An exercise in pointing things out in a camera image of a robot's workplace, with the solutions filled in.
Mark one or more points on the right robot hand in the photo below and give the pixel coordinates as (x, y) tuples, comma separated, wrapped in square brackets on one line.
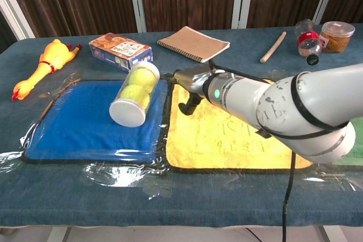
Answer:
[(191, 79)]

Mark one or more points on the clear tennis ball tube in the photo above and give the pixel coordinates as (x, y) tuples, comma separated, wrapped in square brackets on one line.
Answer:
[(136, 91)]

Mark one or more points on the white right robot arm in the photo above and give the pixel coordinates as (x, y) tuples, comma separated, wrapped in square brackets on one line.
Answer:
[(283, 103)]

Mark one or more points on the yellow cloth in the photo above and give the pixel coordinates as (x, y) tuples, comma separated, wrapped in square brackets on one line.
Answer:
[(215, 142)]

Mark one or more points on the blue cloth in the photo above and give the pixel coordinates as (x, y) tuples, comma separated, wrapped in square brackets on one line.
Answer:
[(76, 128)]

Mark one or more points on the green cloth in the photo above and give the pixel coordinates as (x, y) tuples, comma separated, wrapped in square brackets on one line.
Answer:
[(356, 151)]

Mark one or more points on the brown spiral notebook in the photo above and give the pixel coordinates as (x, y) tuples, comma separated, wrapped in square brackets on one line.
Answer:
[(193, 43)]

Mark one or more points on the blue biscuit box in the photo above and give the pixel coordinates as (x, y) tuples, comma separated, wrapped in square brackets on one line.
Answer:
[(122, 51)]

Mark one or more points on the wooden stick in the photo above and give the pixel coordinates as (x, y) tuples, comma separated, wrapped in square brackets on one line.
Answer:
[(272, 48)]

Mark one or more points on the clear plastic sheet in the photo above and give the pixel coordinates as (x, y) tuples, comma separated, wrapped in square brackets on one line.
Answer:
[(119, 174)]

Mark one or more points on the plastic bottle with red label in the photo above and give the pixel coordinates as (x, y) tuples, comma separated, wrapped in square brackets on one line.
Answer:
[(307, 42)]

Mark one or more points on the blue tablecloth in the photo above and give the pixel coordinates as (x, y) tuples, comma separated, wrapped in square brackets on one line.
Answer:
[(181, 205)]

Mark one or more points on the yellow rubber chicken toy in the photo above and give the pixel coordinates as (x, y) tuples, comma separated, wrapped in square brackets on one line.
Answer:
[(50, 59)]

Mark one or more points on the clear jar with snacks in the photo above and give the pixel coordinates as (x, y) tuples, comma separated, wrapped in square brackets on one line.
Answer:
[(336, 38)]

